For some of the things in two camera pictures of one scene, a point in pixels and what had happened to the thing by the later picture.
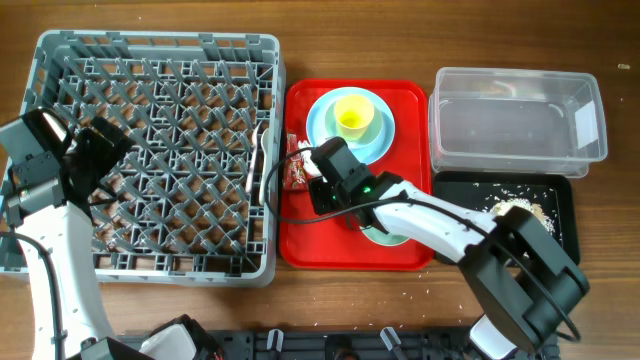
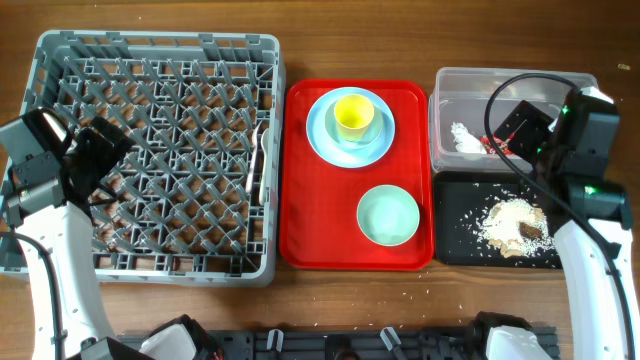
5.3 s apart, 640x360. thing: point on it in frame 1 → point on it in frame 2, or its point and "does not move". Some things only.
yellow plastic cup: x=353 y=114 does not move
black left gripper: x=112 y=155 does not move
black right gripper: x=320 y=203 → x=536 y=123
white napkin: x=311 y=164 → x=464 y=141
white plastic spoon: x=265 y=141 does not move
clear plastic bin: x=488 y=121 does not move
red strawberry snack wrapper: x=294 y=177 → x=502 y=145
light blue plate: x=361 y=117 does not move
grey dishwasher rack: x=199 y=200 does not move
